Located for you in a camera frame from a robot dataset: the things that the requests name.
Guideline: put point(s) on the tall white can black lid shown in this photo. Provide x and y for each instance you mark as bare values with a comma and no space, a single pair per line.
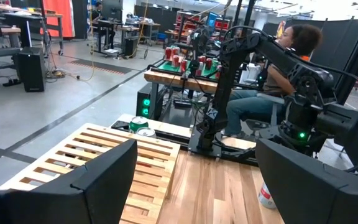
265,194

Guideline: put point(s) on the green mat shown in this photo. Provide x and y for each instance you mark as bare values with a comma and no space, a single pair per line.
166,66

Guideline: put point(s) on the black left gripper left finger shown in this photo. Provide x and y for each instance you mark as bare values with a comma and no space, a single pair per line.
98,186

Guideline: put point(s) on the grey office chair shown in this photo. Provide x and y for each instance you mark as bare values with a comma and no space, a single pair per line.
270,99

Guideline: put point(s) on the person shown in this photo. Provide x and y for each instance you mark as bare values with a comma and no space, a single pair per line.
97,12
278,77

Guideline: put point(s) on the orange red panel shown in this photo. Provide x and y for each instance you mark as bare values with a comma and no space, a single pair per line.
59,17

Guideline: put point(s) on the black power strip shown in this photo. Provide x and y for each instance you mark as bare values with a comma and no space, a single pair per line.
11,82

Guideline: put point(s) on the striped floor mat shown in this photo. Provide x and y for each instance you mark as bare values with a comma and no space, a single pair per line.
101,66

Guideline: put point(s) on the black partition screen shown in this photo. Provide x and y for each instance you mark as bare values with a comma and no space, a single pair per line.
337,43

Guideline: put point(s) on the dark office desk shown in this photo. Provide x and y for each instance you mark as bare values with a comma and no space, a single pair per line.
113,25

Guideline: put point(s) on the black bin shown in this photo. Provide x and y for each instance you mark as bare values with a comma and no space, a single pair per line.
131,46

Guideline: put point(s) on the red storage rack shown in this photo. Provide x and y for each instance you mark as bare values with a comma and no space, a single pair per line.
188,21

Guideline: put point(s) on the wooden slatted shelf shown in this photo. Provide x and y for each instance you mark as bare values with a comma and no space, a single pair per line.
120,140

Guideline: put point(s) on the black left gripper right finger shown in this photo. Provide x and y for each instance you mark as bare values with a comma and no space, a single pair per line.
306,193

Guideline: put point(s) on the black background robot arm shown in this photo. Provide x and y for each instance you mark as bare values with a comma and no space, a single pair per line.
197,40

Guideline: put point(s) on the blue lit monitor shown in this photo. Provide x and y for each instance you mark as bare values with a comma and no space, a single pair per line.
211,19

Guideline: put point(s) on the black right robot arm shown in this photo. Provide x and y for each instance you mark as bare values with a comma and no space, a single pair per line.
238,62

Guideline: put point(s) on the green soda can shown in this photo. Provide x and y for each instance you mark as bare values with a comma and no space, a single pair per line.
138,126

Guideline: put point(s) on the black pole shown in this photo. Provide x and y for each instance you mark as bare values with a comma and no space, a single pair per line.
249,12

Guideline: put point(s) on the wooden wheeled table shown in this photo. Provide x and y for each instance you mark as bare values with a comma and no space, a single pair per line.
54,15

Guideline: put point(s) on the grey and pink soda can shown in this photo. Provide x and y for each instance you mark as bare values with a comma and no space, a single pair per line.
145,132

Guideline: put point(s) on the wooden workbench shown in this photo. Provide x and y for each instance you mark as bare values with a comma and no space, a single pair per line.
179,82

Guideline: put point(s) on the black computer green lights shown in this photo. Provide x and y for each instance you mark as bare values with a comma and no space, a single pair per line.
148,102

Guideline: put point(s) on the black computer tower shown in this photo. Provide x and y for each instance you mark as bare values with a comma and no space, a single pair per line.
32,68

